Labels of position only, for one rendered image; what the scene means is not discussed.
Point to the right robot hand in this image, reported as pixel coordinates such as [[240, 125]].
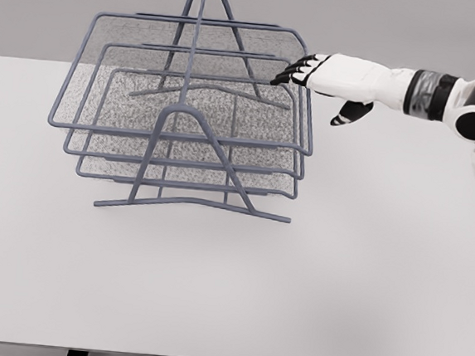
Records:
[[342, 76]]

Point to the large grey mesh tray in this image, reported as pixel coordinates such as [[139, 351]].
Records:
[[121, 30]]

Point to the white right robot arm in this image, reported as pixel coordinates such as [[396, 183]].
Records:
[[440, 96]]

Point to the small grey mesh tray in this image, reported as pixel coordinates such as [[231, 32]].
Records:
[[97, 167]]

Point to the medium grey mesh tray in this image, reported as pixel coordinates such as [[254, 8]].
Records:
[[83, 144]]

